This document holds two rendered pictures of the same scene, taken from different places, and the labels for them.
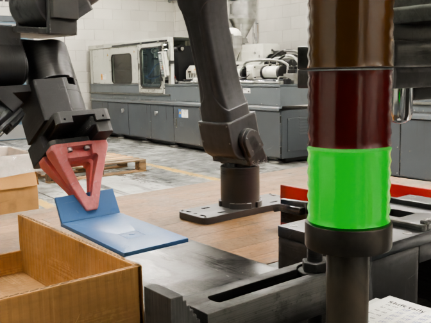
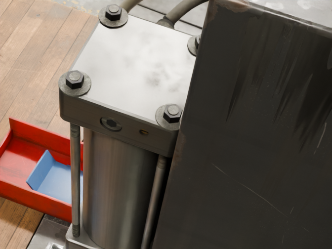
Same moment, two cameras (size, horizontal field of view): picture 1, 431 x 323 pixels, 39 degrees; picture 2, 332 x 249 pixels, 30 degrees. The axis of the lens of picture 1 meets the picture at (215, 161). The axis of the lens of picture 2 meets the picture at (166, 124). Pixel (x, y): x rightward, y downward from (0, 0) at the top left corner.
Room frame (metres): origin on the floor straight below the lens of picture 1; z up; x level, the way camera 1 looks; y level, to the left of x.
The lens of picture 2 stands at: (0.32, 0.01, 1.84)
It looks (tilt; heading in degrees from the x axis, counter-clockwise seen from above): 54 degrees down; 319
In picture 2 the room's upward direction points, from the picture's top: 11 degrees clockwise
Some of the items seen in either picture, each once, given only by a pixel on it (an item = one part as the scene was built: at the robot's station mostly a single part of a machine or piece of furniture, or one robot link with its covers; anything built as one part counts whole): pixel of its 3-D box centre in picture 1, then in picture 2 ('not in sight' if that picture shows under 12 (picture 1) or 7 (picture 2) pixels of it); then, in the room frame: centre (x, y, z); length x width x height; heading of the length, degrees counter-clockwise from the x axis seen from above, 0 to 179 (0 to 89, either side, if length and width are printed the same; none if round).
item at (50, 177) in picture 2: not in sight; (76, 186); (0.78, -0.23, 0.92); 0.15 x 0.07 x 0.03; 35
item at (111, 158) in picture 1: (80, 165); not in sight; (7.17, 1.59, 0.07); 1.20 x 1.00 x 0.14; 127
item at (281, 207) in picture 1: (306, 211); not in sight; (0.61, -0.09, 0.98); 0.07 x 0.02 x 0.01; 39
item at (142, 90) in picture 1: (149, 68); not in sight; (9.87, 1.01, 1.21); 0.86 x 0.10 x 0.79; 35
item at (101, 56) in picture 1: (148, 67); not in sight; (10.93, 1.14, 1.24); 2.95 x 0.98 x 0.90; 35
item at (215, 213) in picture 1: (240, 186); not in sight; (0.97, -0.04, 0.94); 0.20 x 0.07 x 0.08; 129
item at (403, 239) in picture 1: (393, 222); not in sight; (0.55, -0.16, 0.98); 0.20 x 0.10 x 0.01; 129
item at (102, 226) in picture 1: (117, 218); not in sight; (0.61, 0.10, 0.97); 0.15 x 0.07 x 0.03; 37
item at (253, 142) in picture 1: (236, 146); not in sight; (0.96, -0.03, 1.00); 0.09 x 0.06 x 0.06; 44
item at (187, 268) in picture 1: (170, 278); not in sight; (0.61, 0.05, 0.91); 0.17 x 0.16 x 0.02; 129
